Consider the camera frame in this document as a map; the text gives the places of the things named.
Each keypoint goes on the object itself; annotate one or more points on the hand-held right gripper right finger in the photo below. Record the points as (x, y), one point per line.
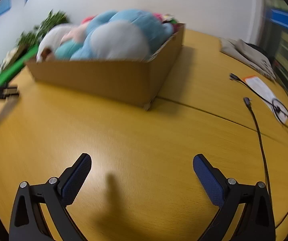
(210, 180)

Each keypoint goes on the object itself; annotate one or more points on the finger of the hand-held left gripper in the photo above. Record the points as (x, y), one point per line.
(1, 93)

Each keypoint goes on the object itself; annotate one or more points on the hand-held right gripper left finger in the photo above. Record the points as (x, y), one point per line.
(76, 180)

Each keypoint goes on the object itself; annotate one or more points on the small pink teal doll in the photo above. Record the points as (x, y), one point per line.
(73, 34)

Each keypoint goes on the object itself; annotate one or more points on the brown cardboard box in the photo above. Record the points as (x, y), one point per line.
(96, 80)

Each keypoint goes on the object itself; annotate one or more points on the blue plush cat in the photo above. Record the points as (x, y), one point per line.
(113, 37)

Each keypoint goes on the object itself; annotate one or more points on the green cloth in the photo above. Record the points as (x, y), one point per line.
(13, 64)

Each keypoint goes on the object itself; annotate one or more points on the white plush toy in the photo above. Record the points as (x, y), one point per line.
(53, 36)

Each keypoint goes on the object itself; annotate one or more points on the green potted plant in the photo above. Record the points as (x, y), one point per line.
(46, 26)

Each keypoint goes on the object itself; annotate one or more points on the white paper orange edge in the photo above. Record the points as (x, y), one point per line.
(259, 86)

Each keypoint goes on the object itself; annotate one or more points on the grey cloth bag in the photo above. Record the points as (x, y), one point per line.
(244, 50)

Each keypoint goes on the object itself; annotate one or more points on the black cloth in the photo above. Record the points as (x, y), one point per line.
(258, 47)

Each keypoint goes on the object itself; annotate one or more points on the blue window band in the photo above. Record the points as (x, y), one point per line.
(284, 20)

